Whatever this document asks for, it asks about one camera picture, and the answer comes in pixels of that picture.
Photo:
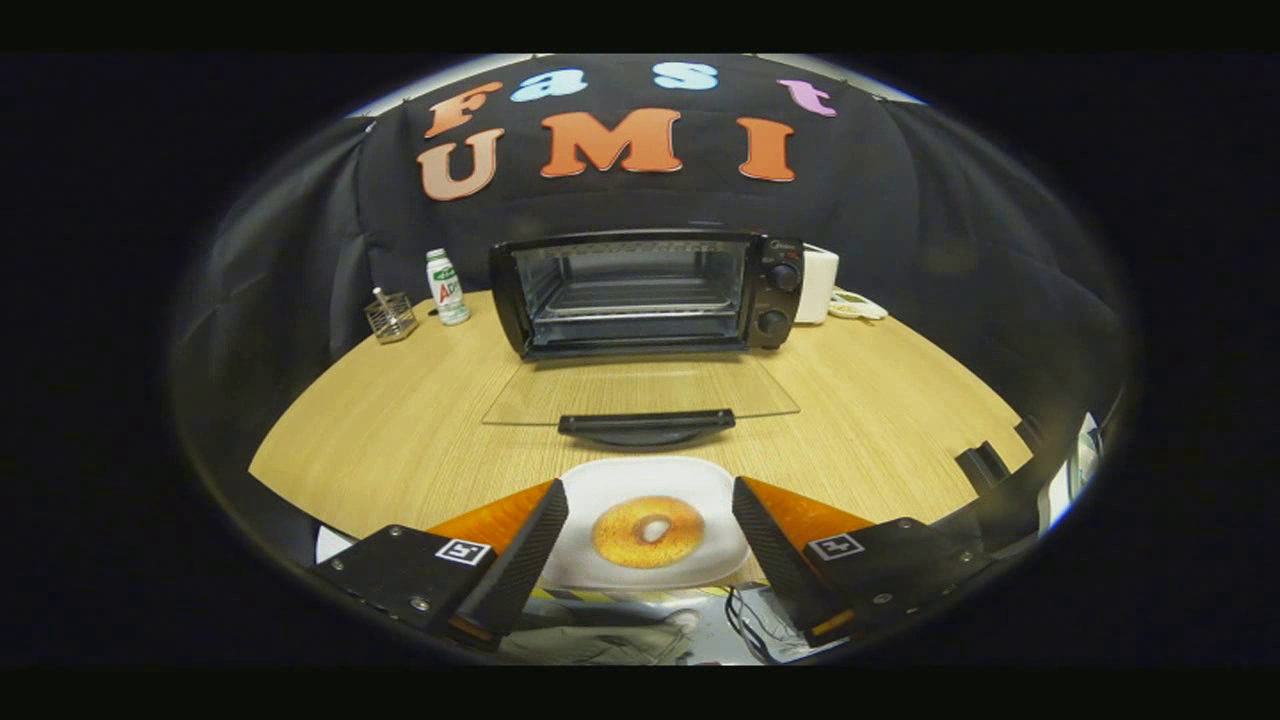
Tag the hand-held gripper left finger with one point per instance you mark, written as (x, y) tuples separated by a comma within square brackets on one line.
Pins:
[(525, 560)]

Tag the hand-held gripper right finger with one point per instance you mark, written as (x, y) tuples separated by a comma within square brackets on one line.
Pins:
[(775, 560)]

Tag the golden bagel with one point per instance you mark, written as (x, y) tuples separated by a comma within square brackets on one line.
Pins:
[(620, 540)]

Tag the black toaster oven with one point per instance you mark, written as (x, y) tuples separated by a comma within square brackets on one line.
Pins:
[(772, 290)]

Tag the grey cloth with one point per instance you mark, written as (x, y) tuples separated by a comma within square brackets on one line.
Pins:
[(600, 640)]

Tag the white plate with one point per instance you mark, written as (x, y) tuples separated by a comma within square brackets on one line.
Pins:
[(640, 478)]

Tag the black table clamp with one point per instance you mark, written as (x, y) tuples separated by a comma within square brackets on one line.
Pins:
[(982, 466)]

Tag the white power strip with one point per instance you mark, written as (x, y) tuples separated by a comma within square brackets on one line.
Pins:
[(858, 305)]

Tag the white box appliance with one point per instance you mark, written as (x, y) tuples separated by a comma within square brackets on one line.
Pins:
[(816, 285)]

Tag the white bottle green label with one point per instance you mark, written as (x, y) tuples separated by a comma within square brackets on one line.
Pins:
[(447, 290)]

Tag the black backdrop cloth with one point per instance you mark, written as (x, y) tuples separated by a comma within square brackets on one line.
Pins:
[(900, 200)]

